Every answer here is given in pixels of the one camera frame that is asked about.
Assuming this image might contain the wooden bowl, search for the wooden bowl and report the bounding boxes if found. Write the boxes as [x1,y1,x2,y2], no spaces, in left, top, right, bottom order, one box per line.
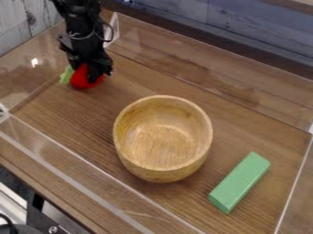
[112,95,213,183]

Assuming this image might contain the black cable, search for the black cable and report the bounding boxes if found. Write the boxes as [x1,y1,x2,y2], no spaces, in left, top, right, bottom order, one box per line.
[0,213,18,234]

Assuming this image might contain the clear acrylic table barrier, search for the clear acrylic table barrier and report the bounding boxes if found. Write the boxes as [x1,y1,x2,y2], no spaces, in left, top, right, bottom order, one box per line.
[0,14,313,234]

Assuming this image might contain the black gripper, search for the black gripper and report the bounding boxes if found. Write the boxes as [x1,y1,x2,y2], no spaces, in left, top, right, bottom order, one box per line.
[58,32,114,84]

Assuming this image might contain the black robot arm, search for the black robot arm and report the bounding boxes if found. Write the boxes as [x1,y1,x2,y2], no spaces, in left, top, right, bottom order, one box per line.
[51,0,114,88]

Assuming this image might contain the red plush tomato toy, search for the red plush tomato toy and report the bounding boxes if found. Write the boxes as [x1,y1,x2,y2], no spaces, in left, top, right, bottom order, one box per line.
[60,63,104,89]

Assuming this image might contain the green rectangular block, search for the green rectangular block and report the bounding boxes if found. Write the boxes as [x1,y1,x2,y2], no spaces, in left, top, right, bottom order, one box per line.
[207,152,272,215]

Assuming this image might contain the black metal frame bracket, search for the black metal frame bracket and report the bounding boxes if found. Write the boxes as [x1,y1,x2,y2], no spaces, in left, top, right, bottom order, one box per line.
[26,194,70,234]

